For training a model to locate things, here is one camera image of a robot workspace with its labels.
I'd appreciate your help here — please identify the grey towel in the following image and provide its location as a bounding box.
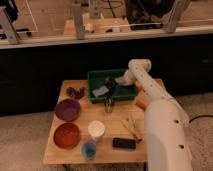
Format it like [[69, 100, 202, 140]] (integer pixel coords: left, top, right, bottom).
[[115, 77, 125, 85]]

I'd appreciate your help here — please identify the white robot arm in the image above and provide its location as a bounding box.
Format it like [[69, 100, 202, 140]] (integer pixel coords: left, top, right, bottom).
[[124, 59, 193, 171]]

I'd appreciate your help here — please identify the yellow-orange fruit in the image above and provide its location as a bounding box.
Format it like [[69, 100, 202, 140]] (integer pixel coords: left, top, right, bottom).
[[135, 83, 143, 92]]

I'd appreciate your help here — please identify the green plastic bin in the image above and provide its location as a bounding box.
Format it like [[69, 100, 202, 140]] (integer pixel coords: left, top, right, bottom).
[[87, 69, 137, 103]]

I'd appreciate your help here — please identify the orange carrot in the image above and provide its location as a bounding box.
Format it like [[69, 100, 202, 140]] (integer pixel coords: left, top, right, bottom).
[[136, 101, 146, 110]]

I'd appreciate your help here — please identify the grey sponge block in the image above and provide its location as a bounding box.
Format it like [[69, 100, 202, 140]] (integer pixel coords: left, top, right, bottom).
[[92, 86, 109, 97]]

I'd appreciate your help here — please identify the dark grape bunch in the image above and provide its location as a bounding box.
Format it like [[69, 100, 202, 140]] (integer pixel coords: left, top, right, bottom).
[[66, 87, 85, 100]]

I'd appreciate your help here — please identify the white cup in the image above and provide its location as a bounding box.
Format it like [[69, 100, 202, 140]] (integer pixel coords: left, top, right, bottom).
[[88, 120, 105, 141]]

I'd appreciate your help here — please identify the black machine base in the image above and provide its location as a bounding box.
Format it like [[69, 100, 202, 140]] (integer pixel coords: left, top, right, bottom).
[[125, 0, 175, 30]]

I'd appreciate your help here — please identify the black rectangular case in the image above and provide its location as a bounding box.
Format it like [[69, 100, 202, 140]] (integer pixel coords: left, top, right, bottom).
[[112, 138, 136, 149]]

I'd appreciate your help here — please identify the purple bowl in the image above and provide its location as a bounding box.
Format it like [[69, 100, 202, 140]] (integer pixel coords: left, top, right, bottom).
[[55, 99, 80, 121]]

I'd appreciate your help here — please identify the wooden folding table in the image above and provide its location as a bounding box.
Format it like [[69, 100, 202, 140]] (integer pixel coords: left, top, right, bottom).
[[42, 78, 193, 171]]

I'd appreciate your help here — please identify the blue cup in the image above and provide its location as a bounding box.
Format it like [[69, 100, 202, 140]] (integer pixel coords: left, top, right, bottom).
[[81, 141, 97, 160]]

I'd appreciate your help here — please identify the orange-red bowl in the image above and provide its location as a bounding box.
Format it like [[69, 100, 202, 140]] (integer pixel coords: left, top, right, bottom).
[[53, 123, 80, 149]]

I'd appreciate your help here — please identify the metal frame leg middle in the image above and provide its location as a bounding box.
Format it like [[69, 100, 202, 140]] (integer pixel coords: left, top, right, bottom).
[[71, 3, 86, 41]]

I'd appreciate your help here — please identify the metal frame leg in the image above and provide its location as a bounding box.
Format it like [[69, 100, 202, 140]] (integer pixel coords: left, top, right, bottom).
[[0, 7, 19, 45], [164, 0, 191, 33], [71, 3, 86, 41]]

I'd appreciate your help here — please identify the metal frame leg right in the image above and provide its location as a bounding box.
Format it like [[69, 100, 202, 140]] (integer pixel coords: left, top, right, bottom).
[[164, 0, 191, 33]]

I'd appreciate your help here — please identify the black cable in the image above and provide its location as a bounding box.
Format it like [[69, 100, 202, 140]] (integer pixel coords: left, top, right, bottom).
[[188, 114, 213, 124]]

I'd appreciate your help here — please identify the metal frame leg left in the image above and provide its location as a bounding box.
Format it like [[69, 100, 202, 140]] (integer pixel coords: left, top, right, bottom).
[[0, 7, 19, 45]]

